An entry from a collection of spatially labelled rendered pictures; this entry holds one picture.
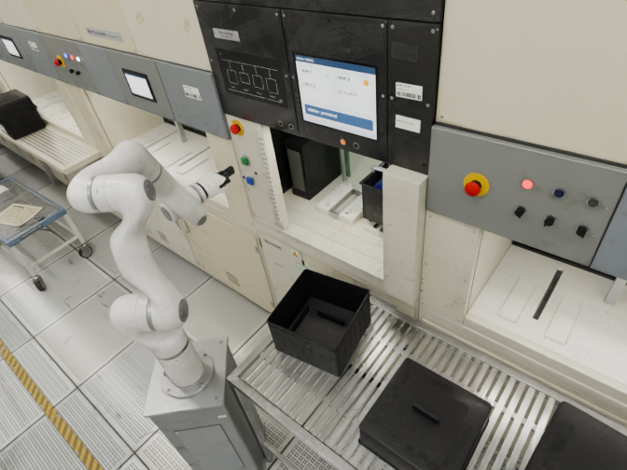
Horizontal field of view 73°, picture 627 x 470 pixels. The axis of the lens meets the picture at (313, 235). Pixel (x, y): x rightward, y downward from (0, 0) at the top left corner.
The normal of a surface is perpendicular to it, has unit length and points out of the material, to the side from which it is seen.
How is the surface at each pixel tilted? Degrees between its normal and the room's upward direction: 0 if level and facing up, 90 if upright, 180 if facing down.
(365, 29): 90
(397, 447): 0
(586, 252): 90
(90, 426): 0
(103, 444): 0
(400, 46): 90
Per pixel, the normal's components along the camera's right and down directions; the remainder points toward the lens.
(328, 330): -0.11, -0.74
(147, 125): 0.77, 0.36
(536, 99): -0.63, 0.57
